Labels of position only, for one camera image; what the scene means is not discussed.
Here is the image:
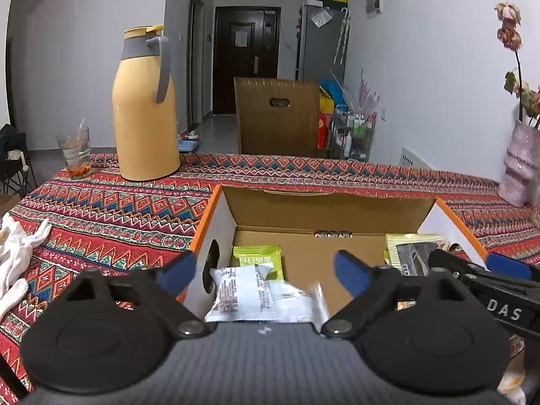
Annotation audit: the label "dark entrance door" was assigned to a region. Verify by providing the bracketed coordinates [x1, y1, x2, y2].
[213, 6, 281, 115]

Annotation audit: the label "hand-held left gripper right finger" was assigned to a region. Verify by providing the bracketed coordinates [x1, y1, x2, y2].
[320, 250, 482, 340]

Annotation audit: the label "yellow packet with dark window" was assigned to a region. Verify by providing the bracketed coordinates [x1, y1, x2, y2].
[384, 233, 450, 277]

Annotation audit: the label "grey fridge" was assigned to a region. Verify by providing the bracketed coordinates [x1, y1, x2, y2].
[297, 3, 349, 82]

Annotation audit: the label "blue floor tray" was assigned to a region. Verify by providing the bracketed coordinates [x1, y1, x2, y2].
[179, 131, 200, 153]

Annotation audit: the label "glass cup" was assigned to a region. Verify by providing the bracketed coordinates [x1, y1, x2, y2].
[57, 119, 92, 179]

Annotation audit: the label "white cotton gloves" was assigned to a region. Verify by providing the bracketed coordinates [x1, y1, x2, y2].
[0, 213, 53, 317]

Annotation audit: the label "black folding chair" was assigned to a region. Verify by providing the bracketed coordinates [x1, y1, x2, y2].
[0, 123, 36, 197]

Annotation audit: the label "bunch of dried roses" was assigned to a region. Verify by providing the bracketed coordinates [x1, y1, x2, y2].
[494, 2, 540, 129]

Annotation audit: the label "white folded umbrella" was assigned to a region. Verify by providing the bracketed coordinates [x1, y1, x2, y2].
[333, 7, 351, 65]

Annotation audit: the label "green white nut packet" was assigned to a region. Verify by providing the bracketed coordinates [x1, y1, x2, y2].
[233, 245, 284, 281]

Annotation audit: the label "small cardboard box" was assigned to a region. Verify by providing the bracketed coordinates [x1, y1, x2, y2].
[0, 194, 20, 217]

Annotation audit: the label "white leaning board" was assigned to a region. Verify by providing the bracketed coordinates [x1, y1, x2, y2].
[400, 147, 440, 170]

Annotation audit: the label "red patterned tablecloth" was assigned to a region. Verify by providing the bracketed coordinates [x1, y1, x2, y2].
[0, 152, 540, 405]

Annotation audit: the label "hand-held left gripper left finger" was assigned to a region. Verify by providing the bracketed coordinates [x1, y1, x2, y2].
[59, 251, 209, 339]

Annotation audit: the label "pink transparent umbrella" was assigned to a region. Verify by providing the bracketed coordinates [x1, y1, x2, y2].
[354, 70, 380, 114]

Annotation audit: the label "wire trolley rack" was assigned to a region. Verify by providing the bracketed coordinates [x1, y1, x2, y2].
[327, 110, 377, 162]

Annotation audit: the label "pink textured vase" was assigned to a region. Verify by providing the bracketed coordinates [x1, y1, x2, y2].
[498, 119, 540, 207]

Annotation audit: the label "red gift box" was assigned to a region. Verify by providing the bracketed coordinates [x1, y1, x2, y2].
[317, 113, 334, 149]

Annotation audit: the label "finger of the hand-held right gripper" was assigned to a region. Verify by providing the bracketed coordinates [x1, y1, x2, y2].
[486, 252, 534, 281]
[428, 248, 540, 300]

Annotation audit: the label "grey interior door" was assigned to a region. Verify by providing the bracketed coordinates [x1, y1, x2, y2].
[188, 0, 206, 124]

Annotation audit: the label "yellow thermos jug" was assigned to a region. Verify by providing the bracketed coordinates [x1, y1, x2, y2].
[112, 24, 182, 181]

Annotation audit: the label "orange cardboard box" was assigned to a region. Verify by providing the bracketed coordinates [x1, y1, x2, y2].
[177, 183, 492, 325]

